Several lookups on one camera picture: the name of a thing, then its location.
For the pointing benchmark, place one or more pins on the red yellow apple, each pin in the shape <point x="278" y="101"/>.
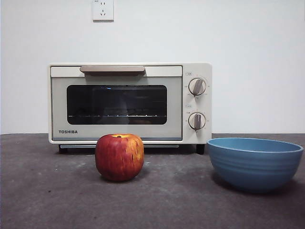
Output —
<point x="119" y="157"/>

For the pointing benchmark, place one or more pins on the glass-window oven door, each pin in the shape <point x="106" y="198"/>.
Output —
<point x="59" y="105"/>

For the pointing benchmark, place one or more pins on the blue ribbed bowl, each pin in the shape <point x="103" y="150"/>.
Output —
<point x="255" y="169"/>

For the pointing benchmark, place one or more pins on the small cream oven knob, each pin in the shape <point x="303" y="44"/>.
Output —
<point x="197" y="121"/>

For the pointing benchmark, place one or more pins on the large cream oven knob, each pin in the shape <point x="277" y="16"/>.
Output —
<point x="197" y="86"/>

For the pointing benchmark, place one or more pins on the cream Toshiba toaster oven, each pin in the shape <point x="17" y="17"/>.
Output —
<point x="197" y="69"/>

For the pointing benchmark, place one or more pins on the silver oven crumb tray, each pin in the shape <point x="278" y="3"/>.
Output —
<point x="78" y="146"/>

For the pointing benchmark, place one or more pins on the white wall socket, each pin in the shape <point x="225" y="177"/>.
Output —
<point x="103" y="10"/>

